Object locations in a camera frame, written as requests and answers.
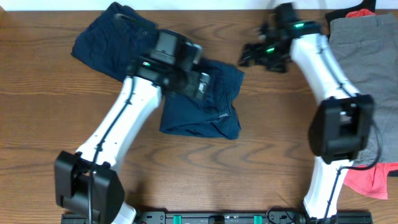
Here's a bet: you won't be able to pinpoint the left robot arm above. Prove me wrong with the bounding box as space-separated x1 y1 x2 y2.
54 29 210 223

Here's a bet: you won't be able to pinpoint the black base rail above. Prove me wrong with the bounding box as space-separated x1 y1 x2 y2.
60 205 373 224

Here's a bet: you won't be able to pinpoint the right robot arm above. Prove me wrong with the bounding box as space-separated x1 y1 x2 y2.
239 2 374 223

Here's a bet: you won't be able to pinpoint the folded dark navy shorts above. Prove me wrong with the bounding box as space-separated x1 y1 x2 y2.
71 2 157 82

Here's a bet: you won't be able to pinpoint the red garment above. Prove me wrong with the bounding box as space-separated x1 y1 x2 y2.
343 8 398 200

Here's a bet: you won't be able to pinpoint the navy blue shorts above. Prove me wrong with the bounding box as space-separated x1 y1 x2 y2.
159 58 244 140

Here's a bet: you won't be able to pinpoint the grey shorts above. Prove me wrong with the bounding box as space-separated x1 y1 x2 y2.
329 14 397 163

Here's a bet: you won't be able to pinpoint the black garment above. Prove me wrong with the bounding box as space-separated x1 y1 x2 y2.
325 0 376 34

